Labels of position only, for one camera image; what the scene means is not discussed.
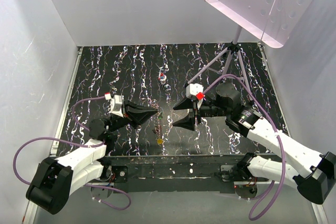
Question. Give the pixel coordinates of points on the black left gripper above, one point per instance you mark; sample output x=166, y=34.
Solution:
x=137, y=114

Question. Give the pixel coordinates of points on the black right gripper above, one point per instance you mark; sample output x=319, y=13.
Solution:
x=187, y=122

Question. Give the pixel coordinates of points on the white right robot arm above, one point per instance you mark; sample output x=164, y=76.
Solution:
x=308, y=171

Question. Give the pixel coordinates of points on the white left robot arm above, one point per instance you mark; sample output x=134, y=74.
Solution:
x=57, y=178

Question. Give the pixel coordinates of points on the black base board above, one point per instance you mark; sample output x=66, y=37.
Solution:
x=135, y=174

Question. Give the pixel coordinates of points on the lilac music stand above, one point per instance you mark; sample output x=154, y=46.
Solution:
x=298, y=39

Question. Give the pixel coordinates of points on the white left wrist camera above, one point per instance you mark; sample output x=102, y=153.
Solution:
x=116, y=104

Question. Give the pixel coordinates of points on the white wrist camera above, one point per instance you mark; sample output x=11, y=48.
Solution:
x=195, y=90
x=116, y=104

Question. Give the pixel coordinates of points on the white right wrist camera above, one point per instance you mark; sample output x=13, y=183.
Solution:
x=195, y=90

